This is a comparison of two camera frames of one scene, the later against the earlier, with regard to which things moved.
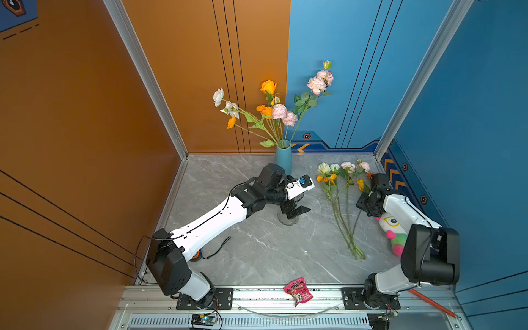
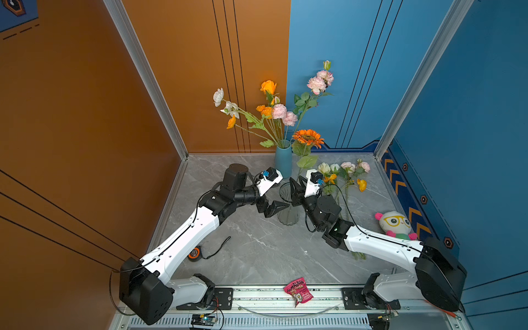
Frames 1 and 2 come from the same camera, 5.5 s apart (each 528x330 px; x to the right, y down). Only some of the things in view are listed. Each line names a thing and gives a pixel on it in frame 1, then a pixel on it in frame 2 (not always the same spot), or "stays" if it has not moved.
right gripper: x=360 y=203 -> x=298 y=196
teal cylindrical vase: x=283 y=155 stays
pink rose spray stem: x=319 y=84 stays
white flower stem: x=232 y=108 stays
